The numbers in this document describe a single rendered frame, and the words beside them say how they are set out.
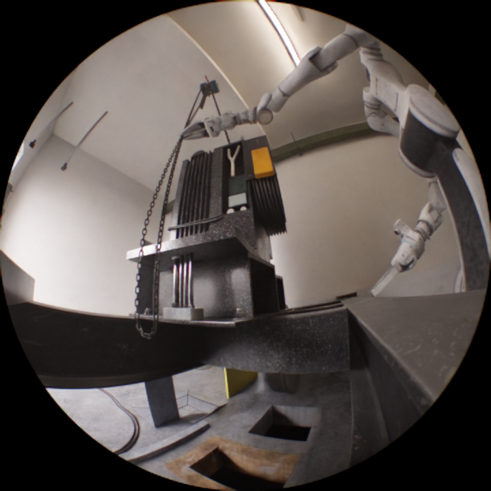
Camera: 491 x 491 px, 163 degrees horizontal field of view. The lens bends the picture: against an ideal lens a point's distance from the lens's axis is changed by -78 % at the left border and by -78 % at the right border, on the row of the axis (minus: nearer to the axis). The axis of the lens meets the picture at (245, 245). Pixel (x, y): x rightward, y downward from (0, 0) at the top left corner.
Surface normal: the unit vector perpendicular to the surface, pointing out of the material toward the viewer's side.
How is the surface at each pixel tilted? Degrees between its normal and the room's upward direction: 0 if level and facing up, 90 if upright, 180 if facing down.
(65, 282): 90
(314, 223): 90
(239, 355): 90
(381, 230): 90
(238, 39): 180
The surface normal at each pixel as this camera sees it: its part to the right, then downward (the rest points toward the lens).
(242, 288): -0.49, -0.28
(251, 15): 0.07, 0.93
